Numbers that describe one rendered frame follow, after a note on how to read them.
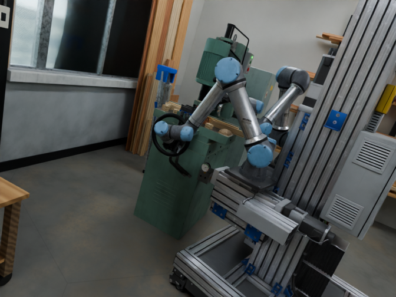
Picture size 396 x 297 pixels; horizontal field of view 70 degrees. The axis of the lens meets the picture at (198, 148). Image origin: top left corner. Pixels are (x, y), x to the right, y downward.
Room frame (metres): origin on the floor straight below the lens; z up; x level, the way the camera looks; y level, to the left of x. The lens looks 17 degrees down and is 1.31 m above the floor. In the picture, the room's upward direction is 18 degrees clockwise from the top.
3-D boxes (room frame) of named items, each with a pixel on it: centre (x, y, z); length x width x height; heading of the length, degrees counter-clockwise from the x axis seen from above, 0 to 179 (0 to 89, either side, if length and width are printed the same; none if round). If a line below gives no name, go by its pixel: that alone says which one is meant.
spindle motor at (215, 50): (2.10, 0.08, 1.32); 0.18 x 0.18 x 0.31
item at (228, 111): (2.22, -0.13, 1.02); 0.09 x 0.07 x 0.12; 70
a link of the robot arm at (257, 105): (1.78, -0.25, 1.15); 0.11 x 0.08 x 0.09; 70
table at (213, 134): (1.98, 0.09, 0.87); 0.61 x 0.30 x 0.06; 70
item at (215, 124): (2.08, 0.03, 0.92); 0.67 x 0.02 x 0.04; 70
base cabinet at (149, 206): (2.21, 0.04, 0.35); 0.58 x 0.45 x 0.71; 160
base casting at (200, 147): (2.21, 0.04, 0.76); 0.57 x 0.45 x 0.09; 160
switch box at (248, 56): (2.35, -0.16, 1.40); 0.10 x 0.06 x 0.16; 160
